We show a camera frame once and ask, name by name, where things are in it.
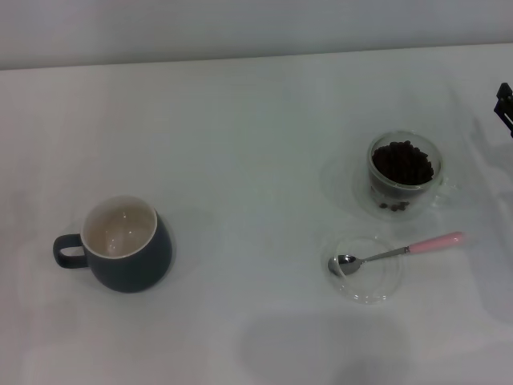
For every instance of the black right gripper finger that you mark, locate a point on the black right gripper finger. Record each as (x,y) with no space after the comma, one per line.
(506,114)

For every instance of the dark teal ceramic mug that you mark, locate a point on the dark teal ceramic mug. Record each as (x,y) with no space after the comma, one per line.
(132,268)

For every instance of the glass cup of coffee beans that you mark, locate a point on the glass cup of coffee beans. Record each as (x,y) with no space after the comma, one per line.
(401,162)

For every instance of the clear double-walled glass cup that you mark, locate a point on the clear double-walled glass cup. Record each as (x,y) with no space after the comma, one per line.
(401,193)

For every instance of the small clear glass dish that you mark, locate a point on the small clear glass dish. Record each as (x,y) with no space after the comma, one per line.
(372,285)

